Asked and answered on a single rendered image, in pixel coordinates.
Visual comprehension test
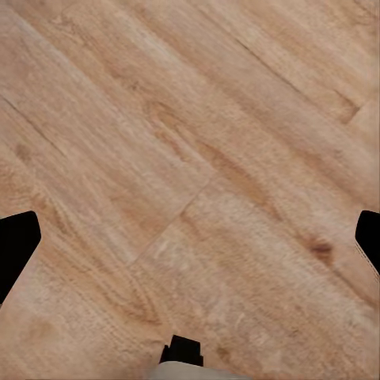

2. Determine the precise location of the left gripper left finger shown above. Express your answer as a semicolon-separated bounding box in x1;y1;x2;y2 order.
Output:
0;211;41;305

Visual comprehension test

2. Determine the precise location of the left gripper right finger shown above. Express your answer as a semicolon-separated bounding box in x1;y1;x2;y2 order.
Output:
355;210;380;274

